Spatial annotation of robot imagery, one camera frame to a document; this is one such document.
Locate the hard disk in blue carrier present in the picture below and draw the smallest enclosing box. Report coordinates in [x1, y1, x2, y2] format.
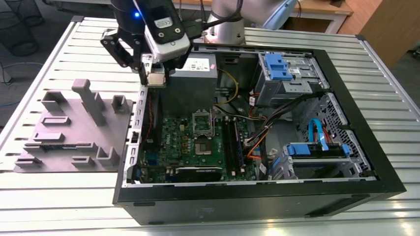
[285, 144, 351, 158]

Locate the wooden desk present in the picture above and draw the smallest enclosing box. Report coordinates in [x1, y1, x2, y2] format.
[285, 0, 355, 34]

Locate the silver disk bay cage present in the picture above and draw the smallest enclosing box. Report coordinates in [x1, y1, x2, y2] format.
[271, 142, 375, 180]

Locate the black graphics card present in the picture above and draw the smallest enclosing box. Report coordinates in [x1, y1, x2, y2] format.
[165, 166, 224, 183]

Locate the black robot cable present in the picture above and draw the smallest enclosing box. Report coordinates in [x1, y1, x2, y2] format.
[181, 7, 245, 40]

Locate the yellow wire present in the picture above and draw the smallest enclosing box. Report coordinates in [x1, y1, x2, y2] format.
[215, 68, 240, 107]

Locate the green motherboard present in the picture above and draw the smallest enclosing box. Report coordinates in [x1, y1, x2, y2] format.
[137, 115, 261, 184]

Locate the black RAM slot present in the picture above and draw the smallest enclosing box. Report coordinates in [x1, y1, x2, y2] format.
[220, 117, 229, 178]
[228, 117, 240, 174]
[224, 117, 235, 177]

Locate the orange wire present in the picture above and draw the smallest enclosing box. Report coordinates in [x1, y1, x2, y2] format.
[245, 139, 265, 161]

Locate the blue flat wire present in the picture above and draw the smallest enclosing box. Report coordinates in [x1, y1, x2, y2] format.
[307, 118, 329, 152]

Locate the white and black wire bundle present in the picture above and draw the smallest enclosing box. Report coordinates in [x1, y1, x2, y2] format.
[212, 104, 267, 121]

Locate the metal locking lever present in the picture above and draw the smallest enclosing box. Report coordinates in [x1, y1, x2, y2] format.
[211, 108, 217, 140]

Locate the silver CPU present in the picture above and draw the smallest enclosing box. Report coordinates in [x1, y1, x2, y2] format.
[145, 72, 168, 88]

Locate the bare blue RAM stick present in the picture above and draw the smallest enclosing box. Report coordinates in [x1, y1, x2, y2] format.
[39, 144, 80, 150]

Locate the grey parts rack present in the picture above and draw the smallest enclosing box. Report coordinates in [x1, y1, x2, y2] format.
[15, 78, 136, 174]

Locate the blue plastic drive bracket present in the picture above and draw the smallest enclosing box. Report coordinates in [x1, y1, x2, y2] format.
[264, 53, 295, 81]

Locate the silver optical drive cage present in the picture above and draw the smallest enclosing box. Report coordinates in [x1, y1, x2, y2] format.
[255, 52, 331, 107]

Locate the CPU socket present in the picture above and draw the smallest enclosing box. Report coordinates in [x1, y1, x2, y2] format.
[195, 138, 215, 156]

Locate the wooden cabinet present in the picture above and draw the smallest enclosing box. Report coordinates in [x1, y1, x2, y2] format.
[337, 0, 420, 71]

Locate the metal socket cover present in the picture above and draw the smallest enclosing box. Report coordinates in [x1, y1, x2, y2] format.
[191, 108, 216, 138]

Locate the black cable bundle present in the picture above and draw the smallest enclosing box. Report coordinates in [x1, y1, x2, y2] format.
[244, 92, 331, 148]

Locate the black PC case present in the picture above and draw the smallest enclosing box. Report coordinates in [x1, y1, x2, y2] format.
[112, 40, 407, 226]

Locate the grey power supply unit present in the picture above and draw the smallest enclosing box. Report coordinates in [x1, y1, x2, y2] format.
[152, 52, 220, 113]

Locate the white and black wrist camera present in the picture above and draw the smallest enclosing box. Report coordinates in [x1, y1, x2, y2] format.
[144, 5, 192, 62]

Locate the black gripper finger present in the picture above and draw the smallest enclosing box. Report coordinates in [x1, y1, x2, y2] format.
[100, 29, 148, 86]
[163, 53, 189, 77]

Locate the black wire mesh bin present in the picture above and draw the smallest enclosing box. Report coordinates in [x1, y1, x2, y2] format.
[0, 0, 43, 57]

